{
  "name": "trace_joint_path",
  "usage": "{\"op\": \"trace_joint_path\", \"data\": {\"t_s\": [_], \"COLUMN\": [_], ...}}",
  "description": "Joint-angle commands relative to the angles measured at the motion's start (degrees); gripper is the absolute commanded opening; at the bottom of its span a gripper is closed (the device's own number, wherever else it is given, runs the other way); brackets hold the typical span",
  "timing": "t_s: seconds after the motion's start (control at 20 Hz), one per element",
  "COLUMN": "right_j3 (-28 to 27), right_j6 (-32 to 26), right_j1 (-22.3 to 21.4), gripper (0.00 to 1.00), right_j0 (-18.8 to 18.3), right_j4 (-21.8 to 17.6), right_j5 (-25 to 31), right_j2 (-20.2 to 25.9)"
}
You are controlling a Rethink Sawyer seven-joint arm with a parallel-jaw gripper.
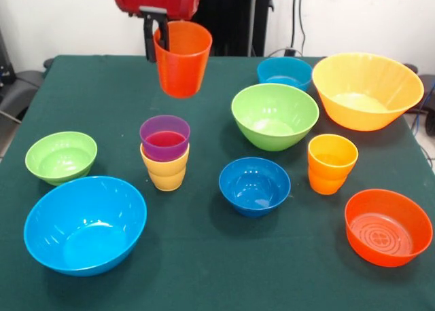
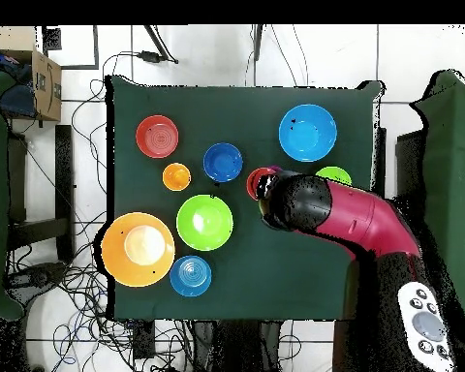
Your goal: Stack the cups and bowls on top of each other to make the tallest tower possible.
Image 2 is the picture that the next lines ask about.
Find red plastic cup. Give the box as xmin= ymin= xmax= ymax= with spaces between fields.
xmin=246 ymin=167 xmax=277 ymax=202

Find small light blue bowl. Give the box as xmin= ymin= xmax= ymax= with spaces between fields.
xmin=169 ymin=254 xmax=213 ymax=298

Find dark grey pedestal leg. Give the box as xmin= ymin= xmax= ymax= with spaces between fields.
xmin=5 ymin=263 xmax=67 ymax=301

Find dark blue bowl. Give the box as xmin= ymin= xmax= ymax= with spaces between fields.
xmin=202 ymin=141 xmax=244 ymax=184

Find cardboard box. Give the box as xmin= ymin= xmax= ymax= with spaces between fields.
xmin=0 ymin=25 xmax=63 ymax=122

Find red plastic bowl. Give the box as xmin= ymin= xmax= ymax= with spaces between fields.
xmin=135 ymin=114 xmax=180 ymax=160

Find dark blue bag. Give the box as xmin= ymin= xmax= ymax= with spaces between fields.
xmin=0 ymin=46 xmax=38 ymax=119

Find large yellow bowl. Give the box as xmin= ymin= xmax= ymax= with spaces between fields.
xmin=101 ymin=211 xmax=176 ymax=289

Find large light blue bowl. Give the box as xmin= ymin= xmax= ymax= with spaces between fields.
xmin=277 ymin=103 xmax=338 ymax=163

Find dark green tablecloth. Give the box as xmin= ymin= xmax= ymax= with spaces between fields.
xmin=106 ymin=75 xmax=385 ymax=322

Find large green bowl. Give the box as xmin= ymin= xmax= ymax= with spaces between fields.
xmin=175 ymin=194 xmax=234 ymax=252

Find orange ribbed plastic cup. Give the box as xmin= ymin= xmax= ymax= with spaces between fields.
xmin=162 ymin=162 xmax=192 ymax=192

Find tangled floor cables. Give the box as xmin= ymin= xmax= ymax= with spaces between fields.
xmin=7 ymin=51 xmax=195 ymax=372

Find small green ribbed bowl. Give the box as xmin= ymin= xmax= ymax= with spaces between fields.
xmin=314 ymin=166 xmax=353 ymax=187

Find black power adapter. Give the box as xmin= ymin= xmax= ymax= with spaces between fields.
xmin=137 ymin=49 xmax=179 ymax=65

